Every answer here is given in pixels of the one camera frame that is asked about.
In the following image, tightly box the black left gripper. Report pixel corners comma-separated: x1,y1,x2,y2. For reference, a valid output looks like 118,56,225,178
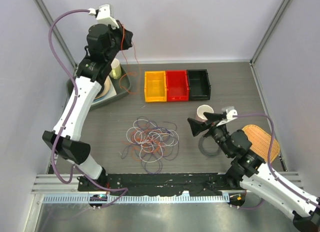
106,20,133,62

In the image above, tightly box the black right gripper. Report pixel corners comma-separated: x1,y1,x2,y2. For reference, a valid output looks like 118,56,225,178
187,112,233,157

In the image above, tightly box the orange thin cable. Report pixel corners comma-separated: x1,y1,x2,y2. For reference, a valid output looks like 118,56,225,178
118,22,142,95

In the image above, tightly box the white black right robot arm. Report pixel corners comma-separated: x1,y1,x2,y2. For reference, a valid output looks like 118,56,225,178
187,108,320,232

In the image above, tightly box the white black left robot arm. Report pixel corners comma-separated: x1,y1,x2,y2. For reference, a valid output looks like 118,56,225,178
42,22,133,192

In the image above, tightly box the pink white mug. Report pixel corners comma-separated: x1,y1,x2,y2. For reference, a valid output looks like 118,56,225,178
195,104,214,122

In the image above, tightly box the cream yellow cup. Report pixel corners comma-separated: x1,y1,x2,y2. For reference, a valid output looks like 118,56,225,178
109,58,122,79

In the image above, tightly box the black plastic bin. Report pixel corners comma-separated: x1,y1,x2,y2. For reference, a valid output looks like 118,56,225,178
186,69,211,101

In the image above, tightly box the dark green plastic tray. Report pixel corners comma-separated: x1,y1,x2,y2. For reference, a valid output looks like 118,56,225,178
65,64,133,111

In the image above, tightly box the red plastic bin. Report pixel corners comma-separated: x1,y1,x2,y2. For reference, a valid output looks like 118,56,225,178
165,70,189,101

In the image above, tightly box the beige wooden plate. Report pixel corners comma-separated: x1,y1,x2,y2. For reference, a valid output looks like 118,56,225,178
94,76,111,101

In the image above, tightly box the yellow plastic bin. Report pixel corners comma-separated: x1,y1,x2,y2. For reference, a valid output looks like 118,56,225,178
144,71,167,103

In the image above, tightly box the white square board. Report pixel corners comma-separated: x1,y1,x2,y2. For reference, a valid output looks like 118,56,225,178
93,81,117,103

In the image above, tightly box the orange woven mat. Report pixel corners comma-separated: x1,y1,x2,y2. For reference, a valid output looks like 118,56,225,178
242,124,280,163

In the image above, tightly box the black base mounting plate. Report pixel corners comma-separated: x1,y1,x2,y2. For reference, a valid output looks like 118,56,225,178
77,172,248,197

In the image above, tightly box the grey coiled cable ring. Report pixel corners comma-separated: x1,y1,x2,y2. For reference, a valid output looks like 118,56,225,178
198,137,223,158

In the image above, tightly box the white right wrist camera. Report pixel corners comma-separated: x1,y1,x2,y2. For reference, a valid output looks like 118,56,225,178
216,106,238,127

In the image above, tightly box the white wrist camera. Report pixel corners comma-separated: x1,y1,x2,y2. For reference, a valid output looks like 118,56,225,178
88,3,120,29
216,106,238,127

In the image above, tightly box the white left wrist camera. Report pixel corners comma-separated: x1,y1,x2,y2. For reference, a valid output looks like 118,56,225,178
88,3,120,29

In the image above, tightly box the tangled cable pile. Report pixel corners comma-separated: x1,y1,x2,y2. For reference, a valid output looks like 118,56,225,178
120,116,181,175

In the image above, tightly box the aluminium corner post left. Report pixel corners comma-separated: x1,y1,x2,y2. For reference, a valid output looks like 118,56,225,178
28,0,78,68

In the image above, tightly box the aluminium corner post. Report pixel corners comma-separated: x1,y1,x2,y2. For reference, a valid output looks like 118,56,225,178
28,0,78,68
249,0,298,67

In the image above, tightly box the aluminium corner post right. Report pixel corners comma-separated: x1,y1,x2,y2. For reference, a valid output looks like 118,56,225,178
249,0,298,67

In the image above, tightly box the aluminium rail frame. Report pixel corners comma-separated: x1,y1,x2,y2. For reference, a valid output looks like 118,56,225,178
31,171,305,204

